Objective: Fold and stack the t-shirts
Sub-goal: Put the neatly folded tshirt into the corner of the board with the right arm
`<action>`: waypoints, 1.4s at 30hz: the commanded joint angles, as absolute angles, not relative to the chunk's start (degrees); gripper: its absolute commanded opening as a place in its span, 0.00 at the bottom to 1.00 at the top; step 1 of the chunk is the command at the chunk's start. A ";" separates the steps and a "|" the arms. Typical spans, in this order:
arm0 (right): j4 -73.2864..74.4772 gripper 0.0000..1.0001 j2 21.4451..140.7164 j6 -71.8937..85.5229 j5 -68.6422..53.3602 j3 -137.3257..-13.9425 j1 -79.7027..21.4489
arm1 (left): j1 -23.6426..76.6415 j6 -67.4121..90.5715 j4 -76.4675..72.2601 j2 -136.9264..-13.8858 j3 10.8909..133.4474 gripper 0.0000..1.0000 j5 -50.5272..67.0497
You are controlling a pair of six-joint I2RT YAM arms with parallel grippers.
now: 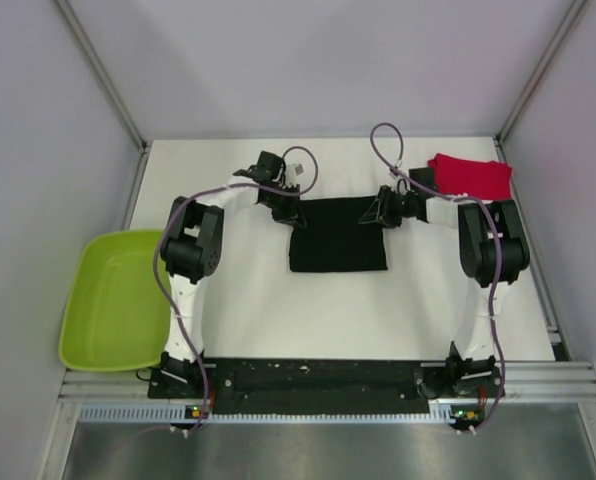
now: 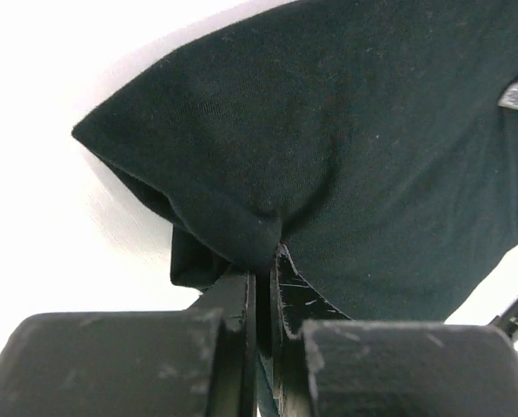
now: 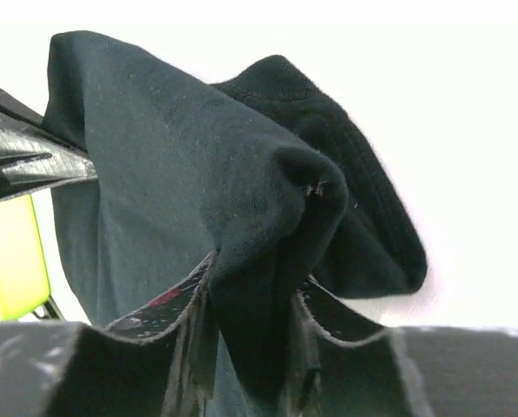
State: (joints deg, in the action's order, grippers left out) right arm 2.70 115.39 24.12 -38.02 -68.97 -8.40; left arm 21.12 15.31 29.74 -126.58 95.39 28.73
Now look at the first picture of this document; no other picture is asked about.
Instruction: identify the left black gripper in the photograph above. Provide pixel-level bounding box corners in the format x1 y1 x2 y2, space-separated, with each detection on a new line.
261 183 306 229

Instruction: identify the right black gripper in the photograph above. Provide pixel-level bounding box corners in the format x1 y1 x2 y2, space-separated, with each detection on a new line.
360 186 418 229

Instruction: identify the black t shirt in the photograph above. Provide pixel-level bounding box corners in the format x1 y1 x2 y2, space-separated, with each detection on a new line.
288 196 388 273

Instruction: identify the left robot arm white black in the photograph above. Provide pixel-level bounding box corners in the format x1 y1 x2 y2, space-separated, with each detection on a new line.
153 151 316 397

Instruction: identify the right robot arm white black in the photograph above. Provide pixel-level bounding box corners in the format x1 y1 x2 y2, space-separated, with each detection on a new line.
359 167 530 398

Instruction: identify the folded red t shirt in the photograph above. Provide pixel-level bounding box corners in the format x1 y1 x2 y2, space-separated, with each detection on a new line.
427 153 512 201

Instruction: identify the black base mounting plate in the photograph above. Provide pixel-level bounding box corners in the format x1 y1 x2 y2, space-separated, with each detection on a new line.
148 356 502 415

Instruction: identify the lime green plastic bin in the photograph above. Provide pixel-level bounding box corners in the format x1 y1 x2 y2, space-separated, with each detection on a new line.
58 229 169 373

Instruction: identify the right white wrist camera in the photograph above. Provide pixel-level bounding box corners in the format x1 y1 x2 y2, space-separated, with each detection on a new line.
389 167 408 186

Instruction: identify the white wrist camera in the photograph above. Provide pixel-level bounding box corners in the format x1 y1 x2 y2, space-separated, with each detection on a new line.
284 163 304 188
389 167 408 186

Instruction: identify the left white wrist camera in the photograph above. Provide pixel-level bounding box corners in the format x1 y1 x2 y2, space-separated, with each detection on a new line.
284 163 304 188

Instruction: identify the grey slotted cable duct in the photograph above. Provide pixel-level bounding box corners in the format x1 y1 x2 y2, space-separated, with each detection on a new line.
79 404 480 425

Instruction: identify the left aluminium frame post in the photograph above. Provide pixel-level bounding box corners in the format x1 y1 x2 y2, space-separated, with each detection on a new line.
51 0 148 152

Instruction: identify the aluminium frame post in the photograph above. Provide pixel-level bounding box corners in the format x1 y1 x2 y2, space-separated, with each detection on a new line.
51 0 148 152
494 0 591 148

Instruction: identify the right aluminium frame post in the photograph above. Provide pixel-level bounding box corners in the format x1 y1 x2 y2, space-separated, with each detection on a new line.
494 0 591 148

